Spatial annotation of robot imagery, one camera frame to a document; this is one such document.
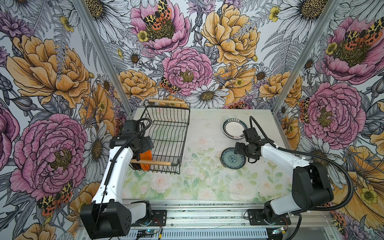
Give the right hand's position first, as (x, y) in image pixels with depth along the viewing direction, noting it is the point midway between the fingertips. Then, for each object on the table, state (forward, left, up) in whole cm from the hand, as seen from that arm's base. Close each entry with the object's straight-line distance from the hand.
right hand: (243, 156), depth 90 cm
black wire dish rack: (+31, +49, -2) cm, 58 cm away
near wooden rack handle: (-9, +49, +14) cm, 52 cm away
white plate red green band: (+24, +1, -4) cm, 25 cm away
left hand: (-4, +55, +13) cm, 57 cm away
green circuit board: (-35, +51, -5) cm, 63 cm away
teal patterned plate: (0, +6, -5) cm, 8 cm away
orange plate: (+4, +58, -3) cm, 58 cm away
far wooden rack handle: (+49, +53, +3) cm, 72 cm away
